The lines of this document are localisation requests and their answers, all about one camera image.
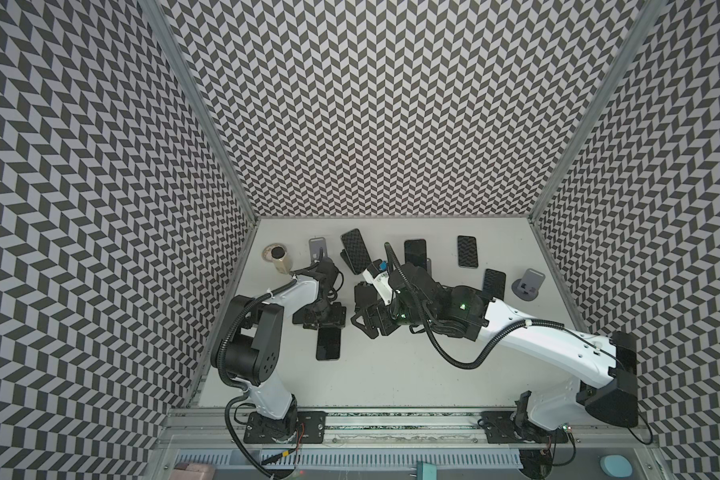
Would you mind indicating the teal phone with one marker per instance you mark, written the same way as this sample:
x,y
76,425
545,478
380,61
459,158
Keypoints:
x,y
354,243
467,252

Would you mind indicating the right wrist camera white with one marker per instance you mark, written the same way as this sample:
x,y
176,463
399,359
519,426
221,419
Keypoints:
x,y
377,275

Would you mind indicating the spice jar with black lid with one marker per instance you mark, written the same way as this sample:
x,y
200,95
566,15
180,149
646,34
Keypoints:
x,y
277,254

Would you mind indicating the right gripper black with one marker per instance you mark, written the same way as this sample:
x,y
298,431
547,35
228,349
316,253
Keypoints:
x,y
371,311

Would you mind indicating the grey round stand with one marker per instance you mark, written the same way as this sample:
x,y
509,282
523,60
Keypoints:
x,y
318,250
527,288

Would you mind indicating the silver aluminium corner post left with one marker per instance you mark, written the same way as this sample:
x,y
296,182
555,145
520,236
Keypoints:
x,y
163,34

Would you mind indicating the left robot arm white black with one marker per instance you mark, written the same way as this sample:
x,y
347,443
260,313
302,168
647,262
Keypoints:
x,y
246,352

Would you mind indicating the silver aluminium corner post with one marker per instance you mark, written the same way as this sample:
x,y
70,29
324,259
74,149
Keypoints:
x,y
163,34
618,68

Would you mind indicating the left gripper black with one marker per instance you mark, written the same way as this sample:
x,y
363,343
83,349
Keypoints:
x,y
338,318

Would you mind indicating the purple edged phone black stand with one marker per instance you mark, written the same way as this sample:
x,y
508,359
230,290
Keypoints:
x,y
328,344

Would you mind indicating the silver aluminium corner post right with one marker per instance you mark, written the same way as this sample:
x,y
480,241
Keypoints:
x,y
618,68

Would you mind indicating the metal base rail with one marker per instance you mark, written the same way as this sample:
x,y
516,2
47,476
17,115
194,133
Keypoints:
x,y
382,440

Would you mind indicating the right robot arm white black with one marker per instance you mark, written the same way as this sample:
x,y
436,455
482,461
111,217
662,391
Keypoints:
x,y
465,326

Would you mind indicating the teal phone on black stand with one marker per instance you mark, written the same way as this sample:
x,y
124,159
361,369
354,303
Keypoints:
x,y
354,243

